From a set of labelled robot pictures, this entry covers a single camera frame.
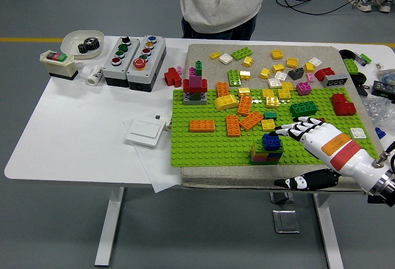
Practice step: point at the orange long brick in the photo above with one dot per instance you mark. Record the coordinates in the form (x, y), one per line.
(202, 126)
(244, 105)
(233, 125)
(251, 121)

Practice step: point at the lime green studded baseplate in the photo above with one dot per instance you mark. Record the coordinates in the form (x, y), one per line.
(200, 151)

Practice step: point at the white wall switch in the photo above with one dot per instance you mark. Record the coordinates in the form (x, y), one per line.
(143, 131)

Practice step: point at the red wide brick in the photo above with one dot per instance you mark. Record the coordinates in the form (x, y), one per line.
(186, 85)

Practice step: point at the silver metal clip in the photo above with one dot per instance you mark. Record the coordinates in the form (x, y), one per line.
(358, 58)

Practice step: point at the lime green medium brick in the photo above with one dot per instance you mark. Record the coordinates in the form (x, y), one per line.
(351, 66)
(234, 77)

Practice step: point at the glossy yellow square brick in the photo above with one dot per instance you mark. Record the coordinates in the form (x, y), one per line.
(272, 102)

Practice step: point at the dark green long brick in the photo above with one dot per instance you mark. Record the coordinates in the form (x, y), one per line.
(304, 108)

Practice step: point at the clear bag of blue parts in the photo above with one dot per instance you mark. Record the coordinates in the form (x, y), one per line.
(387, 76)

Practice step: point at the dark circuit board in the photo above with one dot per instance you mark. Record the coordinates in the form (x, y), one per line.
(381, 88)

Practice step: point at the magenta pink square brick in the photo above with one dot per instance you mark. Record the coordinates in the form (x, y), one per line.
(304, 88)

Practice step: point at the white plastic bowl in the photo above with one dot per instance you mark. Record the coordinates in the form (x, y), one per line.
(71, 39)

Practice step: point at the grey brick with holes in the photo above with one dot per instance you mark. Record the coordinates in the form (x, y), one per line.
(334, 81)

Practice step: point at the pink tall brick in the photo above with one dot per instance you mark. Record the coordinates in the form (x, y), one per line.
(194, 81)

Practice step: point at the black metal gear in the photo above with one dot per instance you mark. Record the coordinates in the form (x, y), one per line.
(84, 47)
(93, 43)

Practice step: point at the grey arch brick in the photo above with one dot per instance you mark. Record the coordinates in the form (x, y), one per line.
(188, 100)

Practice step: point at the grey-brown mat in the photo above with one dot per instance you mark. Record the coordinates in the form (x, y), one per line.
(216, 176)

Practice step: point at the grey emergency-stop control box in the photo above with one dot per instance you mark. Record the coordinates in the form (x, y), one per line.
(151, 71)

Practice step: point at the white table leg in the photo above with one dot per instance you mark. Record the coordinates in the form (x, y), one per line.
(111, 219)
(330, 235)

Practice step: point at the lime green long brick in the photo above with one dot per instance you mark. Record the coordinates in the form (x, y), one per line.
(241, 54)

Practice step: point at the white pipe tee fitting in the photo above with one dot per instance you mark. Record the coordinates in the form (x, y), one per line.
(95, 76)

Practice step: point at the small light pink brick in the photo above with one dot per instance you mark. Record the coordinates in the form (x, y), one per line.
(179, 70)
(310, 77)

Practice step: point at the blue square brick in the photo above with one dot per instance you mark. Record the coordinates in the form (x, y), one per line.
(271, 142)

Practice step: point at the metal floor socket box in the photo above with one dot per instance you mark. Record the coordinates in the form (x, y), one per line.
(285, 221)

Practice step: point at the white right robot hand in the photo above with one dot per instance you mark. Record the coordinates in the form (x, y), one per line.
(339, 151)

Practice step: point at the pale yellow square brick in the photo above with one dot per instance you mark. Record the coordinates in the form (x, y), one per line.
(245, 76)

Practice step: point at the small black part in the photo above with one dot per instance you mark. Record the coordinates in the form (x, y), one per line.
(363, 90)

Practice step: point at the small yellow brick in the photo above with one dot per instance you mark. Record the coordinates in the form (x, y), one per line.
(215, 56)

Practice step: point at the red cross-shaped brick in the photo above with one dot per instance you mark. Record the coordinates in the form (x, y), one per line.
(171, 77)

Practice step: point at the small lime green piece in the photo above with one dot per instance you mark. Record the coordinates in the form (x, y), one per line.
(366, 56)

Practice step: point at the small blue slope brick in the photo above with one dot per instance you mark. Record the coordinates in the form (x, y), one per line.
(380, 133)

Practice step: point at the white paper sheet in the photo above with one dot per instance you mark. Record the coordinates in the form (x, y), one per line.
(160, 173)

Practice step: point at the black table control panel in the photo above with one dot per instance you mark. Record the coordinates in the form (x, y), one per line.
(381, 199)

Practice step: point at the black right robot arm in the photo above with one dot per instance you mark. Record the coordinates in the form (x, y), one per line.
(387, 188)

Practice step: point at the multicolour brick stack lime top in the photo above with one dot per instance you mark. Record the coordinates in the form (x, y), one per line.
(267, 158)

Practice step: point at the white flat tile brick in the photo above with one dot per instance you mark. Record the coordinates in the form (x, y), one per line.
(359, 132)
(226, 58)
(274, 83)
(281, 76)
(315, 61)

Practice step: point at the yellow curved brick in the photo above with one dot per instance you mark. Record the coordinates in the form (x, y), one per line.
(225, 102)

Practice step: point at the dark grey slope brick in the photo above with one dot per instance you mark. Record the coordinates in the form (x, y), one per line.
(296, 74)

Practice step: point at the beige red-green switch box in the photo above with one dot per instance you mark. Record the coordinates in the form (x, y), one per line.
(58, 68)

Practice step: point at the large red stepped brick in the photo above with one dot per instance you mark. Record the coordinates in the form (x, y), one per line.
(342, 105)

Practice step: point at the grey four-button control box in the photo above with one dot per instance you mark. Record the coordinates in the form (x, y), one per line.
(115, 71)

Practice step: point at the clear plastic bag of screws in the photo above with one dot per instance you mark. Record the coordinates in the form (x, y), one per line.
(376, 110)

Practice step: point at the dark green narrow brick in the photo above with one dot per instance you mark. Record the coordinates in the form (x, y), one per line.
(199, 68)

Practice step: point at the small dark green brick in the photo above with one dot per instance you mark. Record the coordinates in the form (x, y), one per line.
(270, 115)

